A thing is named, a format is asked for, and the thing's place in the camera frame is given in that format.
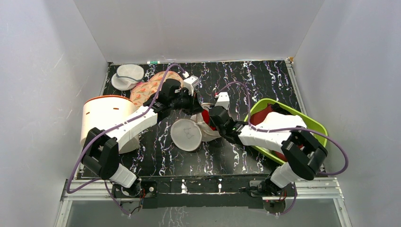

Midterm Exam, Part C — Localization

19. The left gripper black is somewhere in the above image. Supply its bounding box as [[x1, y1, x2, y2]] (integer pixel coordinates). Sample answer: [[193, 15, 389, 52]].
[[170, 90, 204, 117]]

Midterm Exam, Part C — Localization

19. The bright red black-trimmed bra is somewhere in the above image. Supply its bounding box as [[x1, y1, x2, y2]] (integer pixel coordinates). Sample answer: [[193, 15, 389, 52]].
[[201, 109, 217, 131]]

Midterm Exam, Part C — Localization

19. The white mesh laundry bag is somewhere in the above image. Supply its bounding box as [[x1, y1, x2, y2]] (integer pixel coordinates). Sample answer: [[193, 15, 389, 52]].
[[170, 103, 221, 152]]

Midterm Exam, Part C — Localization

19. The white padded bra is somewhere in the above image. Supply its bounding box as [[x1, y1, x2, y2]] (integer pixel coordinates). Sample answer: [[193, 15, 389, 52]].
[[256, 112, 307, 130]]

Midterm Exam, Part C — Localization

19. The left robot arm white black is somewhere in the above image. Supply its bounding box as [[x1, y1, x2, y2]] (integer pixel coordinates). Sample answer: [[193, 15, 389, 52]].
[[80, 76, 202, 197]]

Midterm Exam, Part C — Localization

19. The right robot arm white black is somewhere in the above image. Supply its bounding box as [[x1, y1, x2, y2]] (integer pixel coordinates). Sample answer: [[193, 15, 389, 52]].
[[209, 106, 328, 197]]

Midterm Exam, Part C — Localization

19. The floral mesh laundry bag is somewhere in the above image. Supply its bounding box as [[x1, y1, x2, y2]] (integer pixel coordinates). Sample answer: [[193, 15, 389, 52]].
[[130, 71, 164, 108]]

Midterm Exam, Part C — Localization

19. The small white grey-trimmed laundry bag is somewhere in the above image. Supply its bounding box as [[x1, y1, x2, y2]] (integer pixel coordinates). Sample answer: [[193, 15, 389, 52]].
[[111, 64, 145, 91]]

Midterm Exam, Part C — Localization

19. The red garment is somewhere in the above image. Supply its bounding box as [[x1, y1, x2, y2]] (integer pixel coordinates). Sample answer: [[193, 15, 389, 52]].
[[249, 104, 289, 163]]

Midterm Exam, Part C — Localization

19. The white cylindrical basket orange rim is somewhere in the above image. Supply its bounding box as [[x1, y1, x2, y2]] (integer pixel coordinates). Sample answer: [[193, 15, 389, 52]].
[[80, 95, 139, 154]]

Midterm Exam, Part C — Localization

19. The green plastic basin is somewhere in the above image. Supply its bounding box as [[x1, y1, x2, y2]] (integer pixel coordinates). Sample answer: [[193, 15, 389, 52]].
[[250, 98, 328, 165]]

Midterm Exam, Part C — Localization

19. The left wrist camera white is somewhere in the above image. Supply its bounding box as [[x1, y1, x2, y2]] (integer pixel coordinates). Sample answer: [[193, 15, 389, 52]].
[[183, 76, 200, 96]]

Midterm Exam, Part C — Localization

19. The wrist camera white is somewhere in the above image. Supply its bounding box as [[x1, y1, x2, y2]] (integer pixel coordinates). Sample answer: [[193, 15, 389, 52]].
[[214, 92, 230, 110], [183, 76, 200, 96]]

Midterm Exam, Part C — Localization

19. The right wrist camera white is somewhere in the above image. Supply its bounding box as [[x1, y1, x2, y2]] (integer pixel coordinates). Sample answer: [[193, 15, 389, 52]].
[[214, 92, 230, 110]]

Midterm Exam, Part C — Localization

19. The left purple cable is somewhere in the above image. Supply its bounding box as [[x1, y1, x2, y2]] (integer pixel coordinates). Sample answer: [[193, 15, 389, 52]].
[[66, 63, 189, 217]]

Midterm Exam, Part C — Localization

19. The purple cable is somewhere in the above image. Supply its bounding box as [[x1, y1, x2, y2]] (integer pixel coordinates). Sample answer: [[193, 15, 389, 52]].
[[66, 63, 189, 217], [214, 81, 349, 216]]

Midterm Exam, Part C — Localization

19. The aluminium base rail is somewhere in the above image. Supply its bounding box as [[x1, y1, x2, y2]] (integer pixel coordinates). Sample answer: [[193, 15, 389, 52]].
[[59, 174, 351, 227]]

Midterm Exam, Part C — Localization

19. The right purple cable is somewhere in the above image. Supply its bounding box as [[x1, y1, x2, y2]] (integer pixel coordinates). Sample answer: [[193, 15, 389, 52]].
[[214, 81, 349, 216]]

